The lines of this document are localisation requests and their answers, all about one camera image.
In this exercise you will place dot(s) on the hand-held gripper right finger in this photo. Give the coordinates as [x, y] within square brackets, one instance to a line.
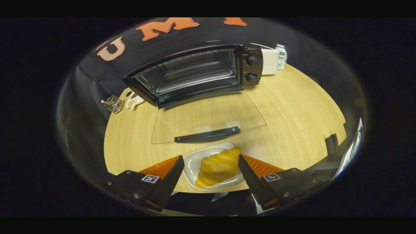
[251, 180]

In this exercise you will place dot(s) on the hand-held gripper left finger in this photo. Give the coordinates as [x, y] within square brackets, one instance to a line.
[171, 180]

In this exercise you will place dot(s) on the yellow croissant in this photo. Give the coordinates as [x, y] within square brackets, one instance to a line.
[217, 167]

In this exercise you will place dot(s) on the black toaster oven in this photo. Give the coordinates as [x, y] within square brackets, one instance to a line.
[250, 68]

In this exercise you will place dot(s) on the white plate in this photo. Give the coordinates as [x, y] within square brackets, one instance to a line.
[193, 162]

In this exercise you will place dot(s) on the small white printed tag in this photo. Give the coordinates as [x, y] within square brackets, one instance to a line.
[134, 100]

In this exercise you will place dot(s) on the white rectangular box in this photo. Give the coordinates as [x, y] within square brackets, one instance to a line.
[269, 61]

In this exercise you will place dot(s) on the white bottle green label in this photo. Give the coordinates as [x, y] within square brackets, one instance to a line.
[281, 57]

